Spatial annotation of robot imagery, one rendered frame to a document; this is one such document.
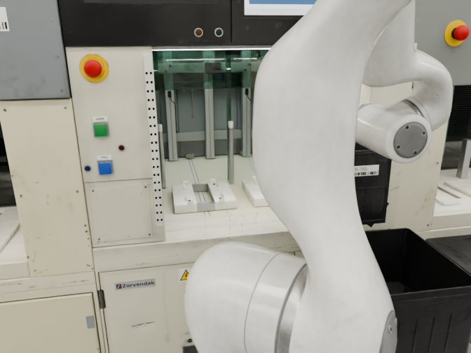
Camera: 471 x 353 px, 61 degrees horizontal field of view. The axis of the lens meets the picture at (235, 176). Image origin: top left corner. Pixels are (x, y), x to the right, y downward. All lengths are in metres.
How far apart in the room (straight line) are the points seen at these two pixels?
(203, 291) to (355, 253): 0.17
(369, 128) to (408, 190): 0.63
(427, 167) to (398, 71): 0.75
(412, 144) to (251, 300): 0.42
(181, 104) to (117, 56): 0.95
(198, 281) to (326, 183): 0.18
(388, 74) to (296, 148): 0.31
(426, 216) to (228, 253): 1.04
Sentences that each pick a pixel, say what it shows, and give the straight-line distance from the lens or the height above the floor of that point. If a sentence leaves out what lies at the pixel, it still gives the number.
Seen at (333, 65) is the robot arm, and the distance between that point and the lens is 0.35.
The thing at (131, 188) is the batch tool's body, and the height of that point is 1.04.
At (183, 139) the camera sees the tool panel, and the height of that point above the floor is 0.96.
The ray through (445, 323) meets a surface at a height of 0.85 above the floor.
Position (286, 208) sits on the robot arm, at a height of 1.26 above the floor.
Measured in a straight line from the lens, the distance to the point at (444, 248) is 1.27.
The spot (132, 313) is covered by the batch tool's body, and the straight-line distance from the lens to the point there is 1.30.
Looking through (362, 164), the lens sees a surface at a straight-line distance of 0.94.
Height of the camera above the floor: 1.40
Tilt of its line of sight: 18 degrees down
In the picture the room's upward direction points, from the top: 1 degrees counter-clockwise
